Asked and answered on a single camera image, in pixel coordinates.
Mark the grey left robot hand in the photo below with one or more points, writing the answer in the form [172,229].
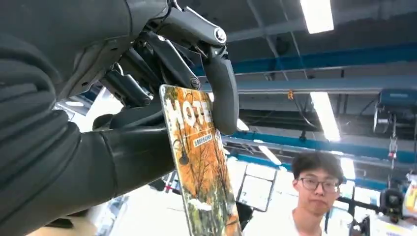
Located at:
[81,39]

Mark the orange hotel card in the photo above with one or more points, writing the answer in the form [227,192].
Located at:
[202,169]

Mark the ribbed grey left arm sleeve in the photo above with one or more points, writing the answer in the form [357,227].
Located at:
[29,156]

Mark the orange tag on beam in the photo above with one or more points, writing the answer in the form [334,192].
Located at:
[290,94]

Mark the white ceiling light tube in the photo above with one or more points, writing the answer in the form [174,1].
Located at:
[348,168]
[316,16]
[325,117]
[270,155]

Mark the black framed white board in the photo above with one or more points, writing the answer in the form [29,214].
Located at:
[255,193]

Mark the blue overhead beam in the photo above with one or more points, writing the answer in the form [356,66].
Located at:
[325,58]
[293,140]

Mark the grey overhead beam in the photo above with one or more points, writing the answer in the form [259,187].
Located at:
[325,85]

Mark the black-framed eyeglasses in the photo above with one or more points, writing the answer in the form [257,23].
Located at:
[309,184]

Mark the person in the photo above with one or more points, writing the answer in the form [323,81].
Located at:
[317,202]

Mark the blue overhead crane hoist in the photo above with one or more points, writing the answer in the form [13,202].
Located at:
[397,97]

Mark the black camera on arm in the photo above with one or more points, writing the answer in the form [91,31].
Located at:
[392,202]

